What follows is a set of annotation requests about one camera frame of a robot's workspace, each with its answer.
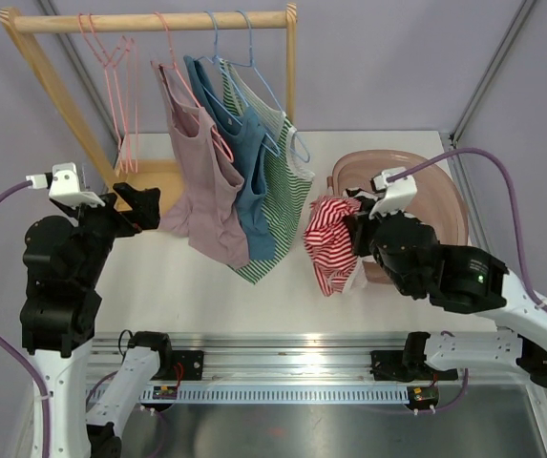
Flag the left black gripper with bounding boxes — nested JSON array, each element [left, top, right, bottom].
[[60, 180, 159, 286]]

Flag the red white striped tank top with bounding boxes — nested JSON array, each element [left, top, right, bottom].
[[303, 196, 368, 297]]

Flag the mauve tank top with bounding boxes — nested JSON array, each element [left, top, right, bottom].
[[152, 63, 249, 268]]

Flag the blue tank top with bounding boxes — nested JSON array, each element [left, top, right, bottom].
[[183, 55, 276, 260]]

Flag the blue hanger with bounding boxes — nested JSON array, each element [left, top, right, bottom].
[[231, 10, 311, 163], [200, 10, 282, 156]]

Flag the pink wire hanger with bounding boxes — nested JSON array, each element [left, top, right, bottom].
[[77, 13, 134, 173]]

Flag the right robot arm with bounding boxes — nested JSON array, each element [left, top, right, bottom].
[[344, 212, 547, 388]]

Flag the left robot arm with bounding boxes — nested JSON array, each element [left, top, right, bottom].
[[20, 182, 174, 457]]

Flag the green white striped tank top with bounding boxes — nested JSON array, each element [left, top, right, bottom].
[[220, 59, 314, 284]]

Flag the blue hanger under green top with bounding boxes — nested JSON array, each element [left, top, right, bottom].
[[231, 10, 311, 163]]

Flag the wooden clothes rack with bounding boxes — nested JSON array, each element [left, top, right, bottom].
[[0, 3, 298, 210]]

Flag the pink plastic basin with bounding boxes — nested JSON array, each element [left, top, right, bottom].
[[327, 150, 469, 292]]

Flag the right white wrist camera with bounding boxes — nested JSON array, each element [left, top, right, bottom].
[[368, 167, 417, 219]]

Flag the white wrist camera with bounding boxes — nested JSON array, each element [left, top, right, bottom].
[[26, 162, 105, 209], [368, 167, 417, 219]]

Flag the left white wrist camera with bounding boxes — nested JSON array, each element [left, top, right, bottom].
[[26, 162, 105, 209]]

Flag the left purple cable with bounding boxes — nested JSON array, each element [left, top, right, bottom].
[[0, 183, 53, 458]]

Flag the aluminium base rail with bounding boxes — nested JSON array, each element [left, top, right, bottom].
[[86, 331, 494, 384]]

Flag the right aluminium frame post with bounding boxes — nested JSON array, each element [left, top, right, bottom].
[[448, 0, 538, 147]]

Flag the aluminium frame post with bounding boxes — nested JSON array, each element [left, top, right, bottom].
[[38, 0, 121, 139], [448, 0, 538, 147]]

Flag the white slotted cable duct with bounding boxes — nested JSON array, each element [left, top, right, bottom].
[[137, 385, 409, 405]]

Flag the left aluminium frame post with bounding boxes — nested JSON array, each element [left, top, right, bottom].
[[38, 0, 121, 139]]

